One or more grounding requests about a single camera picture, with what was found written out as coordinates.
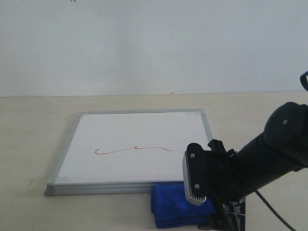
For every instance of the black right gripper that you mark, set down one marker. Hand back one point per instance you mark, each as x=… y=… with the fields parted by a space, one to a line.
x=217 y=184

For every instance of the blue cloth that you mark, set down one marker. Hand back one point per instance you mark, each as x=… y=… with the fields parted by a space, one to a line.
x=171 y=209

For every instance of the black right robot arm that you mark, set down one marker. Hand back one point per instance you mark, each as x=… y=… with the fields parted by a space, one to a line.
x=282 y=147

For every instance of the white board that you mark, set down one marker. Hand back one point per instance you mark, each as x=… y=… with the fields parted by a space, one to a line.
x=126 y=151

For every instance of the clear tape far right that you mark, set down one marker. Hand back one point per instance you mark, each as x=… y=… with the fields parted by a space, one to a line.
x=207 y=113

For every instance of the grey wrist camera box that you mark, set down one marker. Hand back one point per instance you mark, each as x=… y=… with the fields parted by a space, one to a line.
x=191 y=179

